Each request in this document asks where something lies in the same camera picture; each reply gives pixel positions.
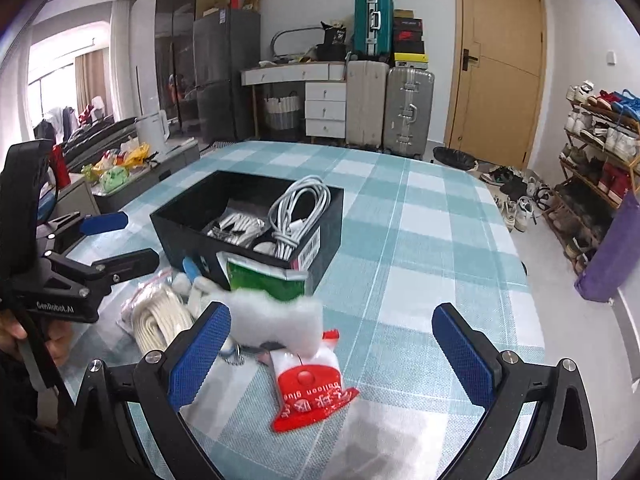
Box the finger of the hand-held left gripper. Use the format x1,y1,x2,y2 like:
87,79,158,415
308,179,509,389
50,248,161,297
37,211,129,256

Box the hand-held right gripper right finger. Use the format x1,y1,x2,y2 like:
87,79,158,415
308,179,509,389
431,302,598,480

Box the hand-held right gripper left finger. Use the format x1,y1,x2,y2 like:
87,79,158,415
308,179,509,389
70,301,233,480

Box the black storage box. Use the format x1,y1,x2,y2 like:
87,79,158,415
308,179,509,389
150,170,346,296

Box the white rope coil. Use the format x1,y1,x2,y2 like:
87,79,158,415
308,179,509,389
117,267,198,356

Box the white plush toy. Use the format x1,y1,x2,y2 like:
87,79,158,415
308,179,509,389
172,257,236,321

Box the white foam sponge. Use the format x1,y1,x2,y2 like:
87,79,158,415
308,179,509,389
220,290,325,356

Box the green snack packet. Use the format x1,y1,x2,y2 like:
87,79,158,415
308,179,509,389
217,252,311,303

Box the red plastic packet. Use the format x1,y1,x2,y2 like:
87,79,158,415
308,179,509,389
270,330,361,433

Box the person's left hand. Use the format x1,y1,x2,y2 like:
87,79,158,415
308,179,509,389
0,309,72,367

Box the red bottle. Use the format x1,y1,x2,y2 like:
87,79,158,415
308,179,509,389
50,147,71,188

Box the grey low cabinet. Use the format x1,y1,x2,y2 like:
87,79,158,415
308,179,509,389
95,140,201,213

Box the yellow snack bag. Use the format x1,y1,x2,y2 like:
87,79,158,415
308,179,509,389
122,142,151,167

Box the black sofa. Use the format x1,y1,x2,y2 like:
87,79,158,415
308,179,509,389
65,115,138,171

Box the white kettle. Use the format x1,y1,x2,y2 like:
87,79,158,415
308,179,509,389
135,110,171,158

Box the brown curtain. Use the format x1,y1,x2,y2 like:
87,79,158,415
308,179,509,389
75,47,110,116

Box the pile of shoes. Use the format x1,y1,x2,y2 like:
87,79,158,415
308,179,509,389
477,165,556,233

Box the dark wardrobe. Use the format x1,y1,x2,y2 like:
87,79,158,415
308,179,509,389
154,0,201,136

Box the grey fridge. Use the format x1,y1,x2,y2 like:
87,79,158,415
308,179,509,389
192,8,262,143

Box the woven basket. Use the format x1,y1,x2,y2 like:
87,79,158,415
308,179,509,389
263,94,301,131

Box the wooden shoe rack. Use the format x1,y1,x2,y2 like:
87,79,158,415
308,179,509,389
542,80,640,276

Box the white desk with drawers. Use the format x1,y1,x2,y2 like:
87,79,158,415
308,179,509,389
241,61,348,140

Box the silver suitcase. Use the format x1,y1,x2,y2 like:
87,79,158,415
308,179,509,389
382,66,436,158

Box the beige suitcase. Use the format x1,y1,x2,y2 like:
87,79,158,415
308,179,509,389
345,60,390,150

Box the wooden door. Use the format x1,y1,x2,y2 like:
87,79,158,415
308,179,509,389
444,0,547,170

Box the black bag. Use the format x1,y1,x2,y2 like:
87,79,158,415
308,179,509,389
317,21,349,61

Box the stack of shoe boxes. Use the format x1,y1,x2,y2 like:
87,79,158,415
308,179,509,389
392,8,430,71

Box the teal suitcase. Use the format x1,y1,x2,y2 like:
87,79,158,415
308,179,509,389
352,0,396,58

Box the small white charger cables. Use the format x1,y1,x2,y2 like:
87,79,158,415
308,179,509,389
202,210,268,248

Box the white cable bundle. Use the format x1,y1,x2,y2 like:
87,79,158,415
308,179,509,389
267,175,332,261

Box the oval metal frame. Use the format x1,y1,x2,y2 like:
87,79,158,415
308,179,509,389
270,25,326,61

